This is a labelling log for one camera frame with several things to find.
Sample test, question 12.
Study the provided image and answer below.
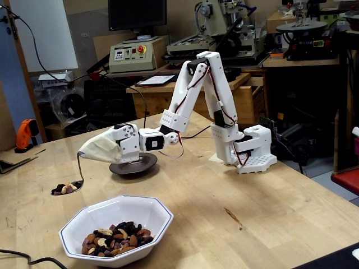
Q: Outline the white moving gripper finger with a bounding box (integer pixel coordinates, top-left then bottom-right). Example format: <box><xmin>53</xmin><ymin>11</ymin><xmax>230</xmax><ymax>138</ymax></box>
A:
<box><xmin>94</xmin><ymin>139</ymin><xmax>141</xmax><ymax>165</ymax></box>

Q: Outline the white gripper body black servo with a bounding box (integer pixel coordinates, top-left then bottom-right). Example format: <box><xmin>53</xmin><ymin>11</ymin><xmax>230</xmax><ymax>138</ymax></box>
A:
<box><xmin>108</xmin><ymin>122</ymin><xmax>141</xmax><ymax>143</ymax></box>

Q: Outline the white fixed gripper finger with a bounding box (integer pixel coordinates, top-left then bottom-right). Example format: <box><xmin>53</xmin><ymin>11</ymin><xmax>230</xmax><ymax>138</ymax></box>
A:
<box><xmin>78</xmin><ymin>132</ymin><xmax>122</xmax><ymax>159</ymax></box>

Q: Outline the bent metal spoon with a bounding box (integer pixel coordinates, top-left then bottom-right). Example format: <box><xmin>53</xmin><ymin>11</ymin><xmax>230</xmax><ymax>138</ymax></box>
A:
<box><xmin>51</xmin><ymin>151</ymin><xmax>85</xmax><ymax>196</ymax></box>

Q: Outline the scooped trail mix portion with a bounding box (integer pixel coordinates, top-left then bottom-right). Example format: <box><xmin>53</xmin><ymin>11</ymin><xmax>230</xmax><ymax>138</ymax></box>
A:
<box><xmin>51</xmin><ymin>182</ymin><xmax>79</xmax><ymax>196</ymax></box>

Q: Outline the white octagonal bowl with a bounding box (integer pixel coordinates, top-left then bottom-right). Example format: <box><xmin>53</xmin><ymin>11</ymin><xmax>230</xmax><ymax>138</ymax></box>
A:
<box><xmin>58</xmin><ymin>195</ymin><xmax>174</xmax><ymax>268</ymax></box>

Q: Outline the dark brown plate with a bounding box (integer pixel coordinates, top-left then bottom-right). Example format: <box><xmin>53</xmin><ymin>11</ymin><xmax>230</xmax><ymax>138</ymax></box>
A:
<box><xmin>109</xmin><ymin>152</ymin><xmax>158</xmax><ymax>176</ymax></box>

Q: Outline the beige tape wrap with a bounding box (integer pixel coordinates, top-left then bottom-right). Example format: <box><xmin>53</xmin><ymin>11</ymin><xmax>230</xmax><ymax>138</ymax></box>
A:
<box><xmin>77</xmin><ymin>132</ymin><xmax>123</xmax><ymax>165</ymax></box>

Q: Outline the black storage bin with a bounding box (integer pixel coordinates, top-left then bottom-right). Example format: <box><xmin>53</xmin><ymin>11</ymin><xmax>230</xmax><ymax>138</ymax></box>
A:
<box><xmin>84</xmin><ymin>75</ymin><xmax>137</xmax><ymax>118</ymax></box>

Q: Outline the clear plastic bag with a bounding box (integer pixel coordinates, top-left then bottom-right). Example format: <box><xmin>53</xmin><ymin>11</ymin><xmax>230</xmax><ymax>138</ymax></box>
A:
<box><xmin>53</xmin><ymin>88</ymin><xmax>86</xmax><ymax>124</ymax></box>

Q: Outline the black tablet white screen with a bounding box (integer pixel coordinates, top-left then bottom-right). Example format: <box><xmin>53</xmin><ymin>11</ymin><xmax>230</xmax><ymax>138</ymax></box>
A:
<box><xmin>134</xmin><ymin>74</ymin><xmax>176</xmax><ymax>87</ymax></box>

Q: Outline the beige control box red button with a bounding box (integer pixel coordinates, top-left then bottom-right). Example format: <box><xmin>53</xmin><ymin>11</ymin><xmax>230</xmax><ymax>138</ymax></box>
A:
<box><xmin>108</xmin><ymin>36</ymin><xmax>166</xmax><ymax>74</ymax></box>

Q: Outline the orange handheld tool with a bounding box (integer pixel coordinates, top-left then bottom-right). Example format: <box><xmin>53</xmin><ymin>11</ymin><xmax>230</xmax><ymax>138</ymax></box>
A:
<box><xmin>14</xmin><ymin>118</ymin><xmax>40</xmax><ymax>154</ymax></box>

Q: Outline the white electronics box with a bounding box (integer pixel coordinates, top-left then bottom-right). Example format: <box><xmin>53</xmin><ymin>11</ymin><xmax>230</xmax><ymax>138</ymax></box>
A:
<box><xmin>38</xmin><ymin>71</ymin><xmax>74</xmax><ymax>87</ymax></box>

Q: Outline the trail mix heap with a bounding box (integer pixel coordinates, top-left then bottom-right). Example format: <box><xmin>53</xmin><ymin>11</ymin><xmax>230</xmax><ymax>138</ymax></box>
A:
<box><xmin>81</xmin><ymin>221</ymin><xmax>155</xmax><ymax>258</ymax></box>

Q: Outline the flat cardboard piece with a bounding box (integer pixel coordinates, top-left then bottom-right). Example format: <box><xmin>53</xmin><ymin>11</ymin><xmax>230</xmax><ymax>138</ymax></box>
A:
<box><xmin>0</xmin><ymin>147</ymin><xmax>46</xmax><ymax>174</ymax></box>

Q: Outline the black computer monitor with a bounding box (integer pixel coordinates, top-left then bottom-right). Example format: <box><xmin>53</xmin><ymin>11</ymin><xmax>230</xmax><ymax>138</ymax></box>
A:
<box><xmin>108</xmin><ymin>0</ymin><xmax>168</xmax><ymax>32</ymax></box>

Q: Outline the wooden workbench with drawer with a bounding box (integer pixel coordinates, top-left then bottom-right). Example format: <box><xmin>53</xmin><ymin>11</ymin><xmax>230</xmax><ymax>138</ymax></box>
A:
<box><xmin>126</xmin><ymin>72</ymin><xmax>267</xmax><ymax>124</ymax></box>

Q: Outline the black controller board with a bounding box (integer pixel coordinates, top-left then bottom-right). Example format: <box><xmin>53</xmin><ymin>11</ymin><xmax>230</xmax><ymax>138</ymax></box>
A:
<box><xmin>259</xmin><ymin>116</ymin><xmax>279</xmax><ymax>141</ymax></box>

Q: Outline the grey milling machine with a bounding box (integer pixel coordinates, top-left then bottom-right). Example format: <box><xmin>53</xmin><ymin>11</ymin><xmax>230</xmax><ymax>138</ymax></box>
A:
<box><xmin>165</xmin><ymin>0</ymin><xmax>267</xmax><ymax>61</ymax></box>

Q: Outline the brown cardboard box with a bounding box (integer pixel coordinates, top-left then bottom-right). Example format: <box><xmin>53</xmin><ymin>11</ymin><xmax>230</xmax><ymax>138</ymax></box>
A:
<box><xmin>265</xmin><ymin>11</ymin><xmax>298</xmax><ymax>34</ymax></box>

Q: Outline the wooden machine table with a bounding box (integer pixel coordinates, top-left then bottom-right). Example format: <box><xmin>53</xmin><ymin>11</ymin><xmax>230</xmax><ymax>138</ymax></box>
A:
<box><xmin>263</xmin><ymin>54</ymin><xmax>342</xmax><ymax>68</ymax></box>

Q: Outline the black scroll saw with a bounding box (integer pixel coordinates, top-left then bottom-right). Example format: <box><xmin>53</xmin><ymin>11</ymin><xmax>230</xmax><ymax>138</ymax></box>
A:
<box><xmin>276</xmin><ymin>19</ymin><xmax>339</xmax><ymax>61</ymax></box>

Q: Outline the red chair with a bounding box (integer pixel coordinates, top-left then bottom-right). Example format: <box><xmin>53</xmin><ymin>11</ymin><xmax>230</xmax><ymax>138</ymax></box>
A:
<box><xmin>330</xmin><ymin>166</ymin><xmax>359</xmax><ymax>197</ymax></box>

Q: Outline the long black hanging cable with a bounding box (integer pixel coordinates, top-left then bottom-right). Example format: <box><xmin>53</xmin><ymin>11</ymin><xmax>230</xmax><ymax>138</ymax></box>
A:
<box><xmin>0</xmin><ymin>4</ymin><xmax>149</xmax><ymax>129</ymax></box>

